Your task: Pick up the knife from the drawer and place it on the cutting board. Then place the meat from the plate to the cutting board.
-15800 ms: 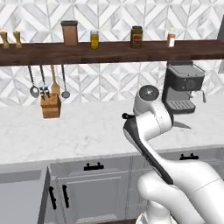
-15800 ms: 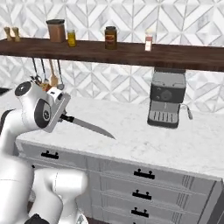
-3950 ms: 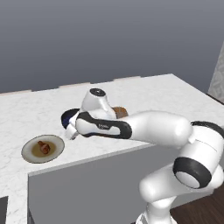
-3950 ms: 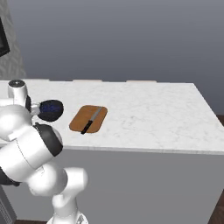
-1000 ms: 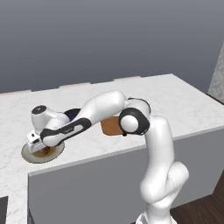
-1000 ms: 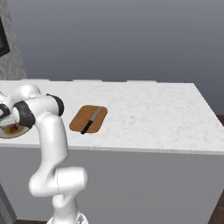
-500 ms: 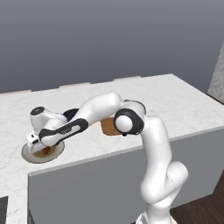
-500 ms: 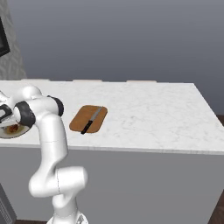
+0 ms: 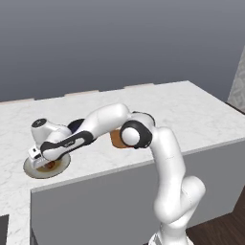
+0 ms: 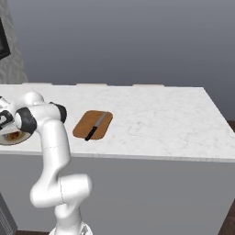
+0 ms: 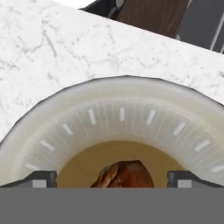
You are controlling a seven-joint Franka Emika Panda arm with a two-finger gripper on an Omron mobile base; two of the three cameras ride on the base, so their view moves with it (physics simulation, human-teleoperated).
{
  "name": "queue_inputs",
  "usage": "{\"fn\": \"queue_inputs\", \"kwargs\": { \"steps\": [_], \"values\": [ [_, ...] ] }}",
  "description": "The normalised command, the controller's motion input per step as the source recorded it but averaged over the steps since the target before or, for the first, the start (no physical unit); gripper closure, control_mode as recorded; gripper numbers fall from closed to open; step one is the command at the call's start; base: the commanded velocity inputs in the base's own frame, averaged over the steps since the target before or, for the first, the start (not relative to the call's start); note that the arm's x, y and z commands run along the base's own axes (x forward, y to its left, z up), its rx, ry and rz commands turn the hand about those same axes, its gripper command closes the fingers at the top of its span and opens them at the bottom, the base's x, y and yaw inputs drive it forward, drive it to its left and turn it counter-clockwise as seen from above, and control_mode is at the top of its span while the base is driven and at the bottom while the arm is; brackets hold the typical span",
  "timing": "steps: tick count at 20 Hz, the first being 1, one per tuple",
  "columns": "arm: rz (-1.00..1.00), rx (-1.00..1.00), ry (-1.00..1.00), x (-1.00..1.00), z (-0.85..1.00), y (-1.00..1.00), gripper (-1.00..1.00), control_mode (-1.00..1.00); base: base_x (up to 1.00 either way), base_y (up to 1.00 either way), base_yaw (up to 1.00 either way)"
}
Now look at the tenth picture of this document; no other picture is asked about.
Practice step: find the grey ribbed appliance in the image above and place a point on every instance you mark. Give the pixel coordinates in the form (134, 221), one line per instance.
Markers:
(6, 218)

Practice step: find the black framed wall fitting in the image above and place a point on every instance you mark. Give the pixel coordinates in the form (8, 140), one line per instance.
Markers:
(3, 42)

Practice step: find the white round plate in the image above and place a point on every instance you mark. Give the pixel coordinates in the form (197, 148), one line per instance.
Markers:
(13, 141)

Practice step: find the pale stool seat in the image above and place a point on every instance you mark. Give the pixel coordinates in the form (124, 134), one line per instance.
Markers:
(36, 83)
(91, 84)

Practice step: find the grey kitchen island base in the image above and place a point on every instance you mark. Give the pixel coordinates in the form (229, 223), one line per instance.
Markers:
(147, 195)

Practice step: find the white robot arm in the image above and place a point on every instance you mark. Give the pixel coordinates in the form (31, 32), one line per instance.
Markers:
(54, 143)

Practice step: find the reddish brown meat piece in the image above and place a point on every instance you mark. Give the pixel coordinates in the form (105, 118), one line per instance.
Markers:
(13, 135)

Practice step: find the brown wooden cutting board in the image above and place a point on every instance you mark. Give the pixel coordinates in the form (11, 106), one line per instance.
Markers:
(82, 127)

